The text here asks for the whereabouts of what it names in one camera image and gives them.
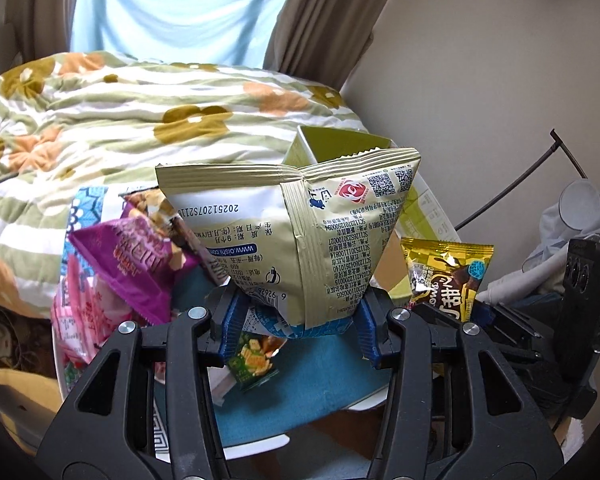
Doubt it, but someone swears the small green cracker packet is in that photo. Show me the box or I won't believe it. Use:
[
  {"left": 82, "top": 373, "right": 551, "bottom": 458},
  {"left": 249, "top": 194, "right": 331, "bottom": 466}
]
[{"left": 227, "top": 332, "right": 286, "bottom": 391}]

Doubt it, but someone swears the teal patterned table cloth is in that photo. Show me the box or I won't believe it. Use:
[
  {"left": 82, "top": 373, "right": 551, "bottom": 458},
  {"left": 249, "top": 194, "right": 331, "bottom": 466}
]
[{"left": 61, "top": 186, "right": 406, "bottom": 449}]

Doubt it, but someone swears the green cardboard box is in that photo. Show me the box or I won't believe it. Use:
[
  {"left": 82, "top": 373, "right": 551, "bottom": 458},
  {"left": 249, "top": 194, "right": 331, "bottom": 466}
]
[{"left": 283, "top": 126, "right": 460, "bottom": 307}]

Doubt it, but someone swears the brown curtain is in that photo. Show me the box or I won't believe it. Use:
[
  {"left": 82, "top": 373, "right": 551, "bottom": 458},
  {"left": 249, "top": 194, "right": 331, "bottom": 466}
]
[
  {"left": 263, "top": 0, "right": 388, "bottom": 90},
  {"left": 5, "top": 0, "right": 76, "bottom": 62}
]

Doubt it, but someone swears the purple snack bag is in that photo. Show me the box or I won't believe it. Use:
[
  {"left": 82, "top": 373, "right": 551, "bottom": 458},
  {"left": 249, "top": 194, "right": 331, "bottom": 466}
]
[{"left": 69, "top": 214, "right": 199, "bottom": 325}]

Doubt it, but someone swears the light blue window sheet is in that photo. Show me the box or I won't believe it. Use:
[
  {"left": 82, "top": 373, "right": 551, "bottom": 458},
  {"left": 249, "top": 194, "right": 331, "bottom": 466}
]
[{"left": 70, "top": 0, "right": 286, "bottom": 68}]

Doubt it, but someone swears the pile of white clothes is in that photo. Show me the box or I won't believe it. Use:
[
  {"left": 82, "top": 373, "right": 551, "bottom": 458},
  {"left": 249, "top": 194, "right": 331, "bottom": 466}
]
[{"left": 477, "top": 179, "right": 600, "bottom": 306}]

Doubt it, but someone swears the left brown curtain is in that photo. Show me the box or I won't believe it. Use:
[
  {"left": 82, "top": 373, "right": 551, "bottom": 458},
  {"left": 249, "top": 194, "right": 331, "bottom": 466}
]
[{"left": 5, "top": 0, "right": 76, "bottom": 62}]

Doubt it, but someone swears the gold chocolate snack bag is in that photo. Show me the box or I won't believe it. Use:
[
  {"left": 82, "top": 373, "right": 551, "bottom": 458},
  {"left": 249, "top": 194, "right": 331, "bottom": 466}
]
[{"left": 401, "top": 237, "right": 494, "bottom": 323}]

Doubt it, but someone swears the pink snack bag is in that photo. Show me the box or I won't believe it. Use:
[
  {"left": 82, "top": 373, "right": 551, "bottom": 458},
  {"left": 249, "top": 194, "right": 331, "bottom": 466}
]
[{"left": 52, "top": 255, "right": 147, "bottom": 366}]

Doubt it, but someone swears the beige snack bag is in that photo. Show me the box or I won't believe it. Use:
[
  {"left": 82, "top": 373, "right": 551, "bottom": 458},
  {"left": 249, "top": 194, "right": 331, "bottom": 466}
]
[{"left": 156, "top": 148, "right": 420, "bottom": 330}]

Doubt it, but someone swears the right brown curtain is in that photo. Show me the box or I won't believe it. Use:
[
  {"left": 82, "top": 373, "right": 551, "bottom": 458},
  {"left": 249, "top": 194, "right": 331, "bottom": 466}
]
[{"left": 263, "top": 0, "right": 388, "bottom": 90}]

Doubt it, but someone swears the black metal stand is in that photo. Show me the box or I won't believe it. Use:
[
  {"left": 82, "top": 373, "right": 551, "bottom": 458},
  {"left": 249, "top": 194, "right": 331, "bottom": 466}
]
[{"left": 454, "top": 129, "right": 588, "bottom": 232}]

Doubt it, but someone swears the floral green white duvet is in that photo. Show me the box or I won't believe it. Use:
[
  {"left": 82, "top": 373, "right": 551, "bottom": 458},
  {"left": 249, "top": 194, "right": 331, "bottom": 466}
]
[{"left": 0, "top": 52, "right": 362, "bottom": 318}]

